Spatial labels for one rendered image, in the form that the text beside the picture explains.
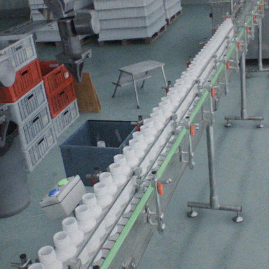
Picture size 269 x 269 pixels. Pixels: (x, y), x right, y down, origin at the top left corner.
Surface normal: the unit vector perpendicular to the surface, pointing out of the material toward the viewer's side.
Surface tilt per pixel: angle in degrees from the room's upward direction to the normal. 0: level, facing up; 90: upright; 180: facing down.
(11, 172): 93
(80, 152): 90
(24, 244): 0
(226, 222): 0
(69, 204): 70
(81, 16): 92
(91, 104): 98
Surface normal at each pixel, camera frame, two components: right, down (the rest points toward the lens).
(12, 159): 0.83, 0.19
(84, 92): -0.29, 0.59
